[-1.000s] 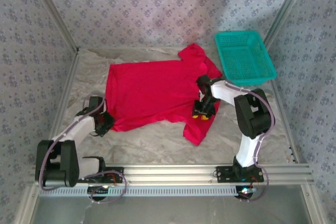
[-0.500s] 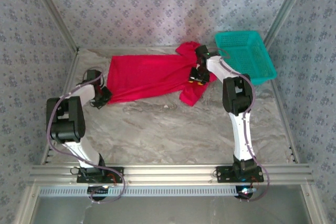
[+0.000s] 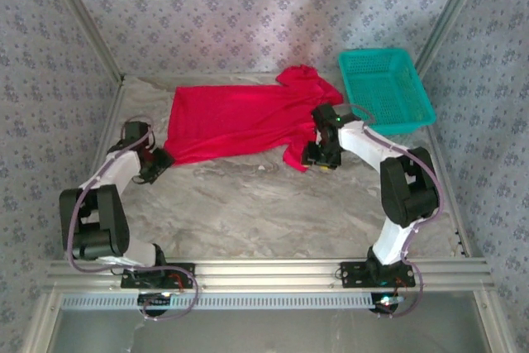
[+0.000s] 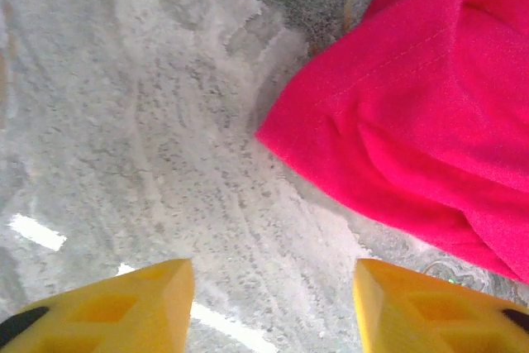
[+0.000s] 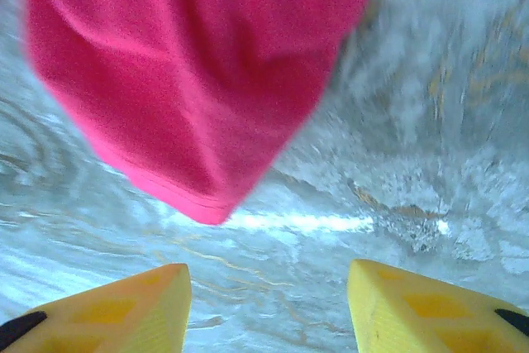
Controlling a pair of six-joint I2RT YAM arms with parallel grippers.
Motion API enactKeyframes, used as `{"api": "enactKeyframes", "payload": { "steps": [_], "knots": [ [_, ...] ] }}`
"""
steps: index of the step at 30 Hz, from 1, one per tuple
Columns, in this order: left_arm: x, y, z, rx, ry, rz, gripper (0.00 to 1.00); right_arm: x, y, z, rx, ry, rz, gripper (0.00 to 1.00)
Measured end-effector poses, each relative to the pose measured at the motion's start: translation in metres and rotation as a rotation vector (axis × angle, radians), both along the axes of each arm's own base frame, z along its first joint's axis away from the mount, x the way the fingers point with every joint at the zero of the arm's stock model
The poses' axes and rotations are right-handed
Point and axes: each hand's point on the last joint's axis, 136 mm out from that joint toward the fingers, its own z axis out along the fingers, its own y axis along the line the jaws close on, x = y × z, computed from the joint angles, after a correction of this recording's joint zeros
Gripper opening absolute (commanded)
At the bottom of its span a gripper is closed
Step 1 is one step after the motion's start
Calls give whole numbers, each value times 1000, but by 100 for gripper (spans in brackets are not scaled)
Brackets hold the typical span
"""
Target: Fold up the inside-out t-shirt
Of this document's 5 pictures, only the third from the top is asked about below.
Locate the red t-shirt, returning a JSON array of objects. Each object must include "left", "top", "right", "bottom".
[{"left": 163, "top": 64, "right": 345, "bottom": 174}]

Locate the teal plastic mesh basket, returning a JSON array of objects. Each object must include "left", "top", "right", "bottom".
[{"left": 337, "top": 47, "right": 438, "bottom": 138}]

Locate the black controller board with LED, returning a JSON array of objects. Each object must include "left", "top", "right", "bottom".
[
  {"left": 137, "top": 291, "right": 174, "bottom": 317},
  {"left": 370, "top": 293, "right": 408, "bottom": 317}
]

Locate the grey metal shelf panel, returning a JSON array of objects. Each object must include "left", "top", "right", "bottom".
[{"left": 49, "top": 309, "right": 493, "bottom": 353}]

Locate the aluminium table edge rail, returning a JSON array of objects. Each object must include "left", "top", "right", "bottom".
[
  {"left": 424, "top": 125, "right": 472, "bottom": 258},
  {"left": 64, "top": 78, "right": 127, "bottom": 261}
]

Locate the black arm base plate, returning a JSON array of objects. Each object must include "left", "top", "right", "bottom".
[
  {"left": 340, "top": 261, "right": 416, "bottom": 289},
  {"left": 120, "top": 262, "right": 196, "bottom": 289}
]

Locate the long aluminium mounting rail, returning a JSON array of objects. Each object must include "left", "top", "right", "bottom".
[{"left": 43, "top": 257, "right": 496, "bottom": 292}]

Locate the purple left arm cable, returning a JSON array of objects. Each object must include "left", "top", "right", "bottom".
[{"left": 65, "top": 115, "right": 200, "bottom": 323}]

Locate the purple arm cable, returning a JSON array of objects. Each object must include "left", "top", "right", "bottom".
[
  {"left": 336, "top": 103, "right": 446, "bottom": 320},
  {"left": 65, "top": 115, "right": 200, "bottom": 323}
]

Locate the grey slotted cable duct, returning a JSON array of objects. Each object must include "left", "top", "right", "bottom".
[{"left": 60, "top": 291, "right": 375, "bottom": 312}]

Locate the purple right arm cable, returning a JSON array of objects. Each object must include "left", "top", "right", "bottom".
[{"left": 336, "top": 103, "right": 446, "bottom": 320}]

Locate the aluminium frame post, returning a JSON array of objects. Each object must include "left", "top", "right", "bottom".
[
  {"left": 473, "top": 290, "right": 513, "bottom": 353},
  {"left": 41, "top": 0, "right": 127, "bottom": 83},
  {"left": 22, "top": 290, "right": 63, "bottom": 353},
  {"left": 412, "top": 0, "right": 495, "bottom": 75}
]

